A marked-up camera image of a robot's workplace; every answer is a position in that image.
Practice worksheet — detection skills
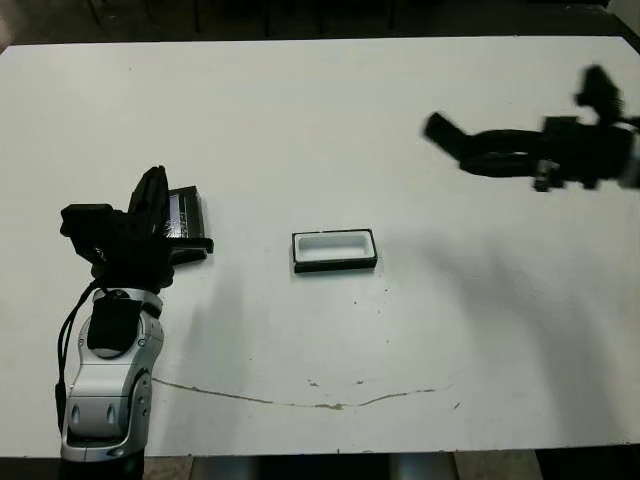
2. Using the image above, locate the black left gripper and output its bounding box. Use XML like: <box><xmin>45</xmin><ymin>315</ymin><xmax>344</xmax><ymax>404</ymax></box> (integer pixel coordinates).
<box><xmin>88</xmin><ymin>165</ymin><xmax>216</xmax><ymax>295</ymax></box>

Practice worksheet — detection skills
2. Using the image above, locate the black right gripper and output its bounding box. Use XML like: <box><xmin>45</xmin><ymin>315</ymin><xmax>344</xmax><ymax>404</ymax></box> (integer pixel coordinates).
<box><xmin>459</xmin><ymin>116</ymin><xmax>632</xmax><ymax>194</ymax></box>

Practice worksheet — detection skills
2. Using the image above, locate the black box lid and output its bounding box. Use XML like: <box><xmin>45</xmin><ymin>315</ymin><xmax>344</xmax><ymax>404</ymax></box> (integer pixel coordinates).
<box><xmin>167</xmin><ymin>185</ymin><xmax>210</xmax><ymax>262</ymax></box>

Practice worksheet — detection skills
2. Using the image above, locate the black box base white insert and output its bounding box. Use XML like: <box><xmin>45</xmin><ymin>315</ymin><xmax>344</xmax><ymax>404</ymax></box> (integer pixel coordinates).
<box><xmin>291</xmin><ymin>227</ymin><xmax>379</xmax><ymax>275</ymax></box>

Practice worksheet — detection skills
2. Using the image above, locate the grey cylindrical leg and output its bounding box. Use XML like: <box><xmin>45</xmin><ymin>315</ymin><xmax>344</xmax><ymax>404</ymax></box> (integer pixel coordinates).
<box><xmin>192</xmin><ymin>455</ymin><xmax>257</xmax><ymax>480</ymax></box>
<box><xmin>394</xmin><ymin>452</ymin><xmax>454</xmax><ymax>480</ymax></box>

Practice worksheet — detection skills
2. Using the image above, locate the black left wrist camera housing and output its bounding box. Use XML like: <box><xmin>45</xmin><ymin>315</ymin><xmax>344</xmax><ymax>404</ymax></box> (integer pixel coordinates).
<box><xmin>59</xmin><ymin>203</ymin><xmax>120</xmax><ymax>262</ymax></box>

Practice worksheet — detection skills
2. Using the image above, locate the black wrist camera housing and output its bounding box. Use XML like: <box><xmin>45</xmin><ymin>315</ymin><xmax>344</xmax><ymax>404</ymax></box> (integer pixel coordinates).
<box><xmin>59</xmin><ymin>203</ymin><xmax>120</xmax><ymax>262</ymax></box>
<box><xmin>573</xmin><ymin>64</ymin><xmax>626</xmax><ymax>127</ymax></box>

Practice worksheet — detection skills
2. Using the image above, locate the black right wrist camera housing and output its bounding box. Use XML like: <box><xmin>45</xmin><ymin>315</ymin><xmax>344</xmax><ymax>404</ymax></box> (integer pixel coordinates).
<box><xmin>573</xmin><ymin>64</ymin><xmax>626</xmax><ymax>127</ymax></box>

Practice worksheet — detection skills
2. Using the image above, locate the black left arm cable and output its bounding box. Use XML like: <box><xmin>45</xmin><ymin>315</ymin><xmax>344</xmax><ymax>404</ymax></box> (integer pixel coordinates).
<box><xmin>53</xmin><ymin>282</ymin><xmax>99</xmax><ymax>432</ymax></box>

